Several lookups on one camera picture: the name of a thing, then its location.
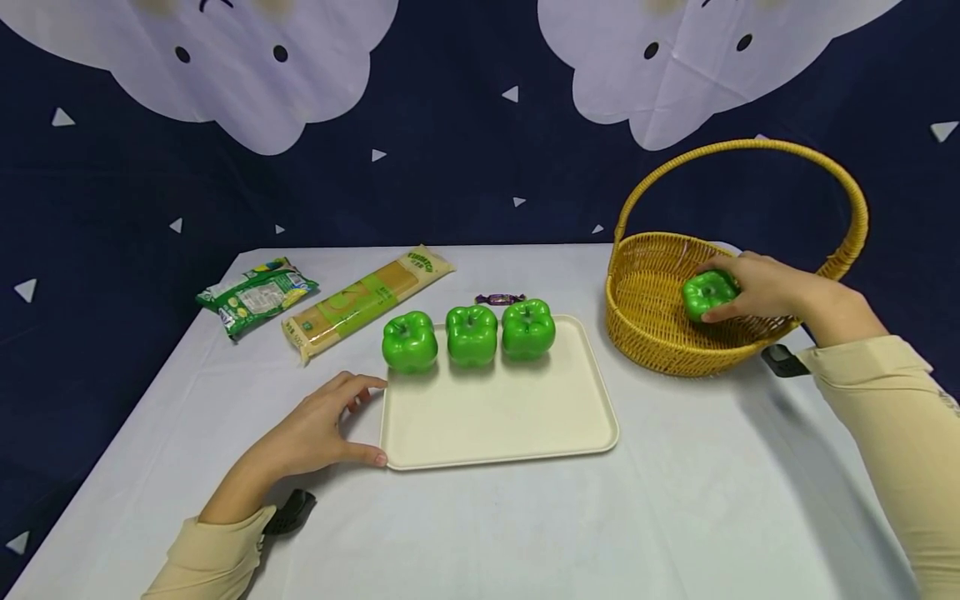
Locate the person's left hand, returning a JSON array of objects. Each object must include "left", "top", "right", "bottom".
[{"left": 213, "top": 372, "right": 390, "bottom": 511}]

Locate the person's right hand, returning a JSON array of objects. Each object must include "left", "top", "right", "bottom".
[{"left": 695, "top": 251, "right": 860, "bottom": 336}]

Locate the green toy bell pepper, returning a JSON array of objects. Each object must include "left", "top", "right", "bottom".
[
  {"left": 444, "top": 304, "right": 501, "bottom": 369},
  {"left": 500, "top": 298, "right": 558, "bottom": 363},
  {"left": 381, "top": 311, "right": 441, "bottom": 375},
  {"left": 680, "top": 269, "right": 741, "bottom": 324}
]

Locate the cream plastic tray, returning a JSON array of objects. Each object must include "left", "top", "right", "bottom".
[{"left": 377, "top": 313, "right": 622, "bottom": 473}]

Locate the person's left forearm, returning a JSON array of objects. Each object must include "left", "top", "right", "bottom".
[{"left": 141, "top": 479, "right": 280, "bottom": 600}]

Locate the person's right forearm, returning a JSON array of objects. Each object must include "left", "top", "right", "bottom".
[{"left": 806, "top": 283, "right": 960, "bottom": 600}]

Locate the black wrist band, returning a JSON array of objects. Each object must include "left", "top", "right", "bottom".
[
  {"left": 262, "top": 488, "right": 318, "bottom": 537},
  {"left": 760, "top": 342, "right": 813, "bottom": 379}
]

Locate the long spaghetti packet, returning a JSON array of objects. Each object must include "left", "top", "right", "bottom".
[{"left": 280, "top": 244, "right": 458, "bottom": 367}]

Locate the green snack packet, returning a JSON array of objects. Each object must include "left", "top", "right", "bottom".
[{"left": 195, "top": 256, "right": 322, "bottom": 343}]

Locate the yellow wicker basket with handle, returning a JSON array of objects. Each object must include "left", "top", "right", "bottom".
[{"left": 604, "top": 137, "right": 871, "bottom": 379}]

